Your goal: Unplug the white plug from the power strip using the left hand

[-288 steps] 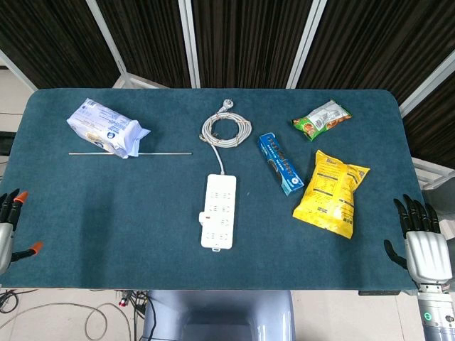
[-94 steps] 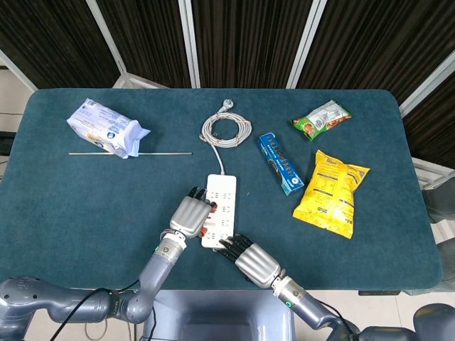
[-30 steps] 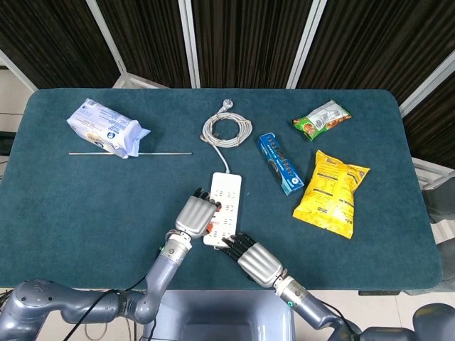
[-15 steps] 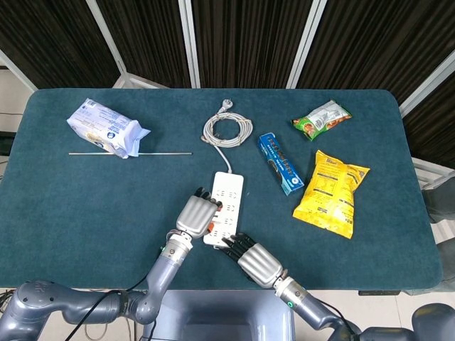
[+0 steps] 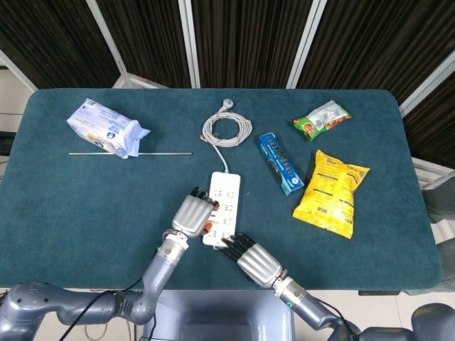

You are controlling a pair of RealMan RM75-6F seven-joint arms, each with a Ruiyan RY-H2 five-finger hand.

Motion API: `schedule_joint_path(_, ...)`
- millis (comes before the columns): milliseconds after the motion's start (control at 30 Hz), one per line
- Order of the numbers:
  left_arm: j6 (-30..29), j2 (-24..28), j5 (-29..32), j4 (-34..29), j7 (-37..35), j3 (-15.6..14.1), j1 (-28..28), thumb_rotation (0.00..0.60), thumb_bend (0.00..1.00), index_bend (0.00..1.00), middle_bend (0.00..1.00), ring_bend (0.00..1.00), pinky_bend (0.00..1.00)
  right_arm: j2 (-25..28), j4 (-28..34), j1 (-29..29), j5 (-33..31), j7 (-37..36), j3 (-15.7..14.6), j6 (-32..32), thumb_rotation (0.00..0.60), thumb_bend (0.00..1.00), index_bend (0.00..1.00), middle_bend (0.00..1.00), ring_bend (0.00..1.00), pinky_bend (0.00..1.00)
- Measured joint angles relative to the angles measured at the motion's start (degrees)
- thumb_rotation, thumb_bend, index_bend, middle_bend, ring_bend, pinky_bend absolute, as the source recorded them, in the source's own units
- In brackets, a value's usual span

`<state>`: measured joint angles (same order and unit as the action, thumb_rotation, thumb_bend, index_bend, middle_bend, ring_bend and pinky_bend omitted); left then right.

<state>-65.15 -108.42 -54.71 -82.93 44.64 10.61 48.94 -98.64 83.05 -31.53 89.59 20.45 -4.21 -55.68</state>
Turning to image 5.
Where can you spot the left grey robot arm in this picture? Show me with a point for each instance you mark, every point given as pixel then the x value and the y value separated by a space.
pixel 156 273

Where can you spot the blue grey robot torso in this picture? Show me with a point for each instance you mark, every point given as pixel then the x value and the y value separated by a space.
pixel 220 316

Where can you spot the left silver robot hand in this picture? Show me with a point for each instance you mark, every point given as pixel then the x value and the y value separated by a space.
pixel 190 215

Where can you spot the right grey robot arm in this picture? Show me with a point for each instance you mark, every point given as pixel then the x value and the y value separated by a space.
pixel 302 302

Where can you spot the white blue tissue pack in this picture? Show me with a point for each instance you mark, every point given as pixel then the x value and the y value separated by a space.
pixel 103 124

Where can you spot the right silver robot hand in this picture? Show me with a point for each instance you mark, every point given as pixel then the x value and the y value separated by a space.
pixel 257 264

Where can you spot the white upright partition post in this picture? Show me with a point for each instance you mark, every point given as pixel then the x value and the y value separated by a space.
pixel 190 42

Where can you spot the thin metal rod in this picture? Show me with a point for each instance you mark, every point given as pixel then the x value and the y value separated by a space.
pixel 167 153

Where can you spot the white metal rack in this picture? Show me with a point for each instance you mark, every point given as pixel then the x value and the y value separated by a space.
pixel 433 174

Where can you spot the green snack bag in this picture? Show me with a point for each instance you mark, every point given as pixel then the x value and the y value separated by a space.
pixel 320 120

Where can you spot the white power strip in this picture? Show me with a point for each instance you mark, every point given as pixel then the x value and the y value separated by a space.
pixel 229 188

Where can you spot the teal felt table cloth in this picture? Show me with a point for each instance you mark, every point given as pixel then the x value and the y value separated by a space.
pixel 89 213

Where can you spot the blue cookie box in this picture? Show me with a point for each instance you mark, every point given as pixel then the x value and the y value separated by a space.
pixel 279 163

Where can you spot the white slanted partition post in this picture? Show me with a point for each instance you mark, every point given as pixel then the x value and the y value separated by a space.
pixel 305 44
pixel 107 35
pixel 426 84
pixel 17 72

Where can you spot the yellow chip bag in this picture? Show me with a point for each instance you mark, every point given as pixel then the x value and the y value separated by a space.
pixel 330 199

